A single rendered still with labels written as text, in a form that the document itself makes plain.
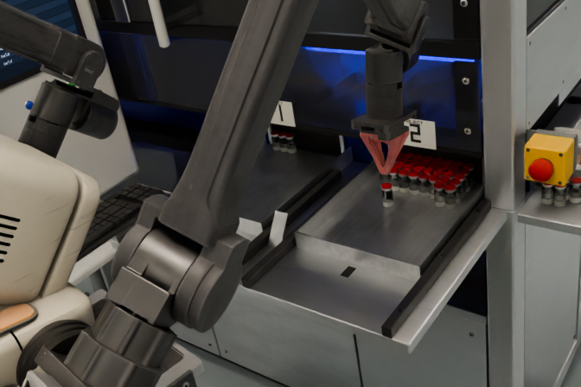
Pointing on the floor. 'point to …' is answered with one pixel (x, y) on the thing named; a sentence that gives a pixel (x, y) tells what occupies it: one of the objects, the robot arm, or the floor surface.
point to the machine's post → (504, 154)
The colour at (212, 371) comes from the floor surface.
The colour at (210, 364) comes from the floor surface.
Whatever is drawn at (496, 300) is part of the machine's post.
